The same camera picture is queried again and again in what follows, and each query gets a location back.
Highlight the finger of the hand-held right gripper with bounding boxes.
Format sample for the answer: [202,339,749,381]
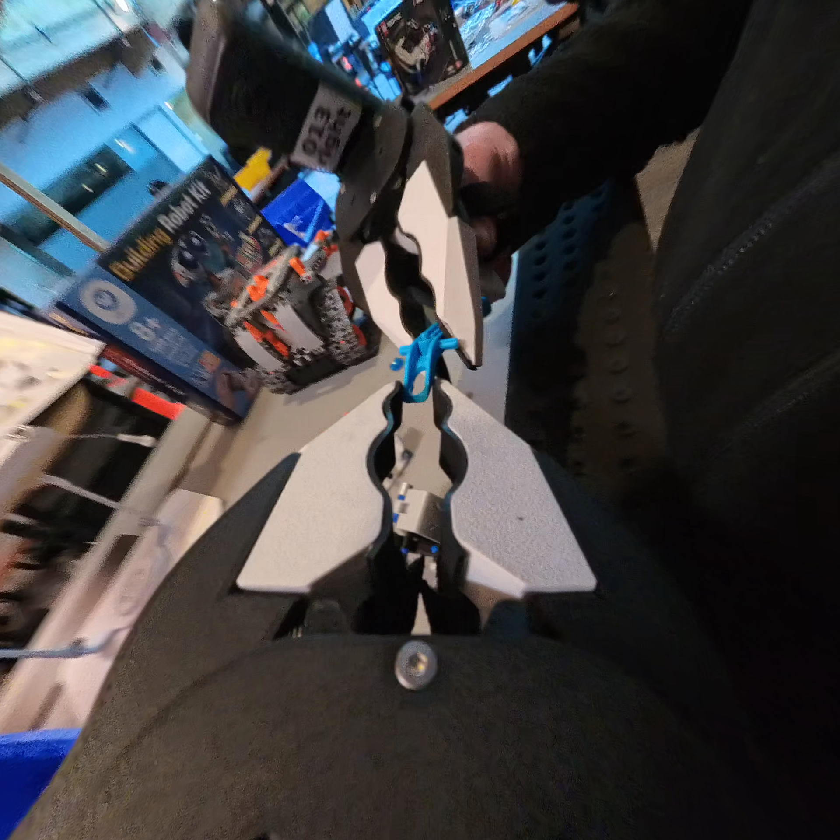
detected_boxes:
[353,236,435,349]
[395,159,486,371]

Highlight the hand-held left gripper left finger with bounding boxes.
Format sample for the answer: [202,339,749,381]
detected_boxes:
[235,382,404,597]

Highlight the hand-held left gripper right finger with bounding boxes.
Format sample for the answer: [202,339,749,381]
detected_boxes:
[433,381,598,599]

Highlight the light blue plastic strip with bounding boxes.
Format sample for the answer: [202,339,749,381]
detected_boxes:
[397,322,458,404]

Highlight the grey block module blue pin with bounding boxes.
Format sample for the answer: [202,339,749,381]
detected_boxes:
[390,482,442,560]

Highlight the person's right hand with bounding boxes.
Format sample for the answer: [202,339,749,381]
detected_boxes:
[455,120,526,290]

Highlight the yellow plastic bin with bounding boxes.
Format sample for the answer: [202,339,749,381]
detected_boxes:
[233,147,274,193]

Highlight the grey orange tracked toy robot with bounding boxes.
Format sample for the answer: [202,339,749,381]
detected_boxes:
[223,230,383,396]

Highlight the blue plastic storage bin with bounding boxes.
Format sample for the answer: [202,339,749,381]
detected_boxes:
[262,177,333,248]

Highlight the dark toy set box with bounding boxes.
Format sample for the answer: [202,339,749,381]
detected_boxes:
[374,0,471,97]

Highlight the white zip tie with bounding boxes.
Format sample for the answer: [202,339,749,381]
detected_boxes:
[0,425,158,448]
[39,474,165,527]

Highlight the dark red robot kit box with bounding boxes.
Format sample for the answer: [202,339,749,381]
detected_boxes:
[46,308,191,424]

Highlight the blue robot kit box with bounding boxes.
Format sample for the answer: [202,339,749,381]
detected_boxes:
[59,157,290,424]

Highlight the blue tipped zip tie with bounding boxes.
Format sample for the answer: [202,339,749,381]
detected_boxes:
[0,640,102,662]

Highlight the white instruction sheet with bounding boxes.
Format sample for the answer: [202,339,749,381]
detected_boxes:
[0,311,107,454]

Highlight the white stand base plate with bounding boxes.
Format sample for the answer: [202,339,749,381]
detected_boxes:
[39,489,225,723]

